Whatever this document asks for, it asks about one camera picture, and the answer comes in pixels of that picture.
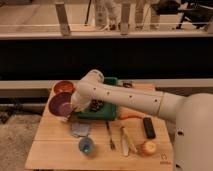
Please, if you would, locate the grey-blue cloth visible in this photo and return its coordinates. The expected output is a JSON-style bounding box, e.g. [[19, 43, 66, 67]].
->
[[71, 122, 91, 137]]

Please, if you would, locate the peeled banana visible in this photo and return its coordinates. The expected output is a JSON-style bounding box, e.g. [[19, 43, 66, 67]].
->
[[121, 127, 138, 157]]

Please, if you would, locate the orange carrot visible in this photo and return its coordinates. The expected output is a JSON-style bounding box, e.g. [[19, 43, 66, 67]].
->
[[119, 114, 142, 120]]

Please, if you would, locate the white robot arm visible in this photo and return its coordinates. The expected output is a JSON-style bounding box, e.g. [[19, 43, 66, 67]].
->
[[71, 69, 213, 171]]

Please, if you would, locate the blue cup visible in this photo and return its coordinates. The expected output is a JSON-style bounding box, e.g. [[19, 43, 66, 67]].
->
[[79, 137, 94, 155]]

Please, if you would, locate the green plastic tray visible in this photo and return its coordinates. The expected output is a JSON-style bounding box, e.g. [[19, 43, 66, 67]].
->
[[70, 81, 117, 120]]

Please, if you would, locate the black remote control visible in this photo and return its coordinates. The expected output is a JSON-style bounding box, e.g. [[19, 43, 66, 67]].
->
[[143, 118, 156, 139]]

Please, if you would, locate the dark grape bunch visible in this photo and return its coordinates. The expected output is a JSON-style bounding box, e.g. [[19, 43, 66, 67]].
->
[[90, 100, 104, 112]]

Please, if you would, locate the orange-brown bowl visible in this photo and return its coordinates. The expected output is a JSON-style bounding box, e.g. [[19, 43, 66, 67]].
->
[[53, 80, 75, 94]]

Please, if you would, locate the small dark round object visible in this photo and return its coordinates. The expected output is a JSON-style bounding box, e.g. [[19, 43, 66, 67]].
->
[[123, 82, 133, 88]]

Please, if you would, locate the wooden table board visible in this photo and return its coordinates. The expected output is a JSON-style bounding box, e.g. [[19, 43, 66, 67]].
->
[[25, 108, 173, 171]]

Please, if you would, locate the purple bowl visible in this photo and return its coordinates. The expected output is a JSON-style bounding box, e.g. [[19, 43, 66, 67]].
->
[[48, 92, 73, 117]]

